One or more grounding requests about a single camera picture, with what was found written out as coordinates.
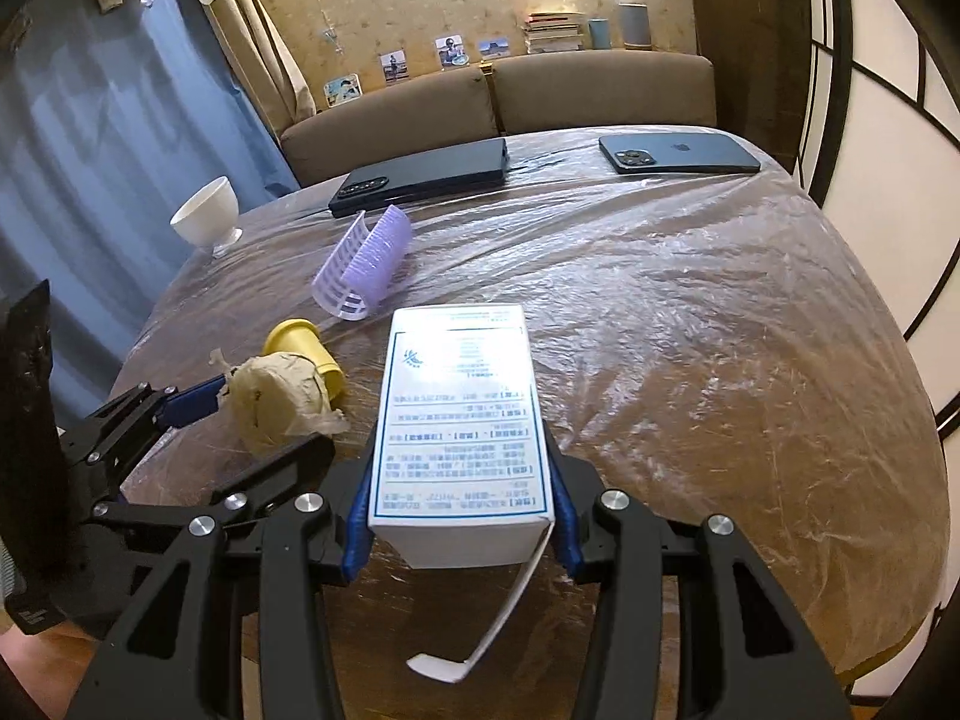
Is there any grey cylindrical speaker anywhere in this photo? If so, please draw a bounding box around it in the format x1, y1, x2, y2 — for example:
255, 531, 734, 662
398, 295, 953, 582
619, 4, 652, 51

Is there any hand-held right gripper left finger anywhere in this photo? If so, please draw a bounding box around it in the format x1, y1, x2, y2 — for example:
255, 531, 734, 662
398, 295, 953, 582
64, 427, 377, 720

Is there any person's left forearm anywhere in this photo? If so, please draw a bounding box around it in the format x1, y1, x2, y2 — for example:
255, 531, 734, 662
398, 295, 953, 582
0, 540, 38, 698

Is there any dark blue smartphone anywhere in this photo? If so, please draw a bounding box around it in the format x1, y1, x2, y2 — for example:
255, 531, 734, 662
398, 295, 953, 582
598, 131, 762, 176

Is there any stack of books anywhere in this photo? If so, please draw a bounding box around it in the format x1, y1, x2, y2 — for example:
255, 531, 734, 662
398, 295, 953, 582
521, 11, 586, 55

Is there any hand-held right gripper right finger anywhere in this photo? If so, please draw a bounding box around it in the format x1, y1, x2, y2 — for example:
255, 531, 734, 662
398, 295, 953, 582
544, 427, 856, 720

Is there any beige curtain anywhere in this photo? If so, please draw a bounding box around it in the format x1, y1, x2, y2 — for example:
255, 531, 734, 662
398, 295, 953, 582
154, 0, 316, 132

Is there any beige paper ball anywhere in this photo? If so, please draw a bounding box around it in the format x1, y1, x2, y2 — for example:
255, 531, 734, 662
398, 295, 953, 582
210, 349, 350, 458

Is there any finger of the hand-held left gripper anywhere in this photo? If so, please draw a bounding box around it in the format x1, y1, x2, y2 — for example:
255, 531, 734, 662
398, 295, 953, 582
60, 376, 227, 466
94, 436, 336, 527

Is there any clear plastic table cover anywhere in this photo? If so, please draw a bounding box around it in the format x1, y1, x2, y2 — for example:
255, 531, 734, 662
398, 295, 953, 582
109, 124, 942, 691

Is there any white medicine box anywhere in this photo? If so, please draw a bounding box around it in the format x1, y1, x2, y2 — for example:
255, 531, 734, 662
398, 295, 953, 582
367, 304, 557, 685

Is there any round wooden table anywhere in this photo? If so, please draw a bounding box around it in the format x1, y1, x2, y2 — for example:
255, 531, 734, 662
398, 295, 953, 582
109, 124, 942, 691

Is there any white panel screen black frame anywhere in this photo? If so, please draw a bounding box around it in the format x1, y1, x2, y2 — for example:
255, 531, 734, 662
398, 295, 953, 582
795, 0, 960, 706

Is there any yellow plastic cup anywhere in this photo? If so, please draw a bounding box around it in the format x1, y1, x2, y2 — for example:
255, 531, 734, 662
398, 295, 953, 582
262, 319, 346, 400

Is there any purple hair roller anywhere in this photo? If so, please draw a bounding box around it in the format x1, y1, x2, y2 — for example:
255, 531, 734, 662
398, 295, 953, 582
311, 206, 413, 322

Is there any dark wooden cabinet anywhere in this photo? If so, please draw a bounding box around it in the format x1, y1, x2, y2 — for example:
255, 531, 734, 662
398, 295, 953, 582
686, 0, 815, 173

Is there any white footed bowl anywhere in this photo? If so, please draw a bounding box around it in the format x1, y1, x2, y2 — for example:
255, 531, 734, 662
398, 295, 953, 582
170, 176, 242, 260

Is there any blue curtain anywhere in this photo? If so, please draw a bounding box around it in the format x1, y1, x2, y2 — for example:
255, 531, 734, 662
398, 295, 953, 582
0, 0, 301, 391

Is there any black smartphone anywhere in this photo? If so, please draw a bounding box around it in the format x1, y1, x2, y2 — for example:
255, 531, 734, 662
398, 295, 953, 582
328, 136, 512, 218

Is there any brown sofa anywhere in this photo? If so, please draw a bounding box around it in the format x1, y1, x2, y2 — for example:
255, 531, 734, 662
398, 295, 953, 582
279, 52, 717, 188

